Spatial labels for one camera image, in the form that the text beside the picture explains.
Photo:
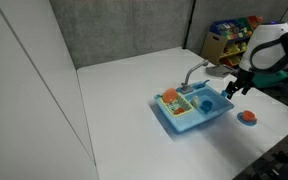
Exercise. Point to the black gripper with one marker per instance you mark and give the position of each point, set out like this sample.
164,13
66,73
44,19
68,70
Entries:
244,77

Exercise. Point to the orange toy mug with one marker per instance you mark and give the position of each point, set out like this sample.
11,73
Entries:
249,115

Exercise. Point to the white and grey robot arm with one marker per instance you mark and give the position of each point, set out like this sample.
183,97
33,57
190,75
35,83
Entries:
270,43

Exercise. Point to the grey metal mounting plate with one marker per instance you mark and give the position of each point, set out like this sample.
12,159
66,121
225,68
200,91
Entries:
219,70

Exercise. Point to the blue toy plate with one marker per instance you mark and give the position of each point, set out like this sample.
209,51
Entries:
242,120

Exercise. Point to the blue toy mug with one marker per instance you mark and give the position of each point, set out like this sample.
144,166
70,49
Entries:
206,106

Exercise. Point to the orange toy plate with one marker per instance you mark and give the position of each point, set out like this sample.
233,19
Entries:
169,95

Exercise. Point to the small blue toy cup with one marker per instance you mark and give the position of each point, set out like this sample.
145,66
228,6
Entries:
223,93

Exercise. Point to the grey toy faucet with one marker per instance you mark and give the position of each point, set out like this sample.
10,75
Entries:
189,75

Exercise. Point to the colourful toy storage shelf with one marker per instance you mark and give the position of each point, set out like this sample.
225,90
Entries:
227,36

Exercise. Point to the light blue toy sink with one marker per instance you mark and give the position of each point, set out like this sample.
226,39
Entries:
187,121

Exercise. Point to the small orange toy cup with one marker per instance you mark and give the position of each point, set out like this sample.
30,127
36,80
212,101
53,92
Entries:
179,110

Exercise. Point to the yellow toy dish rack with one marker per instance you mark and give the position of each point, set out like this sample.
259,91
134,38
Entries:
170,106

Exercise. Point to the black tripod pole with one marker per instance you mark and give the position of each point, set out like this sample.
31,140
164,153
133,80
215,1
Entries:
189,23

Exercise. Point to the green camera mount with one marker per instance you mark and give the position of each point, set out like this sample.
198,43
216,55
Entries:
269,80

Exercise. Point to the black robot stand frame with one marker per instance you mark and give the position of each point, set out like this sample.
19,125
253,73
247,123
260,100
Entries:
277,160

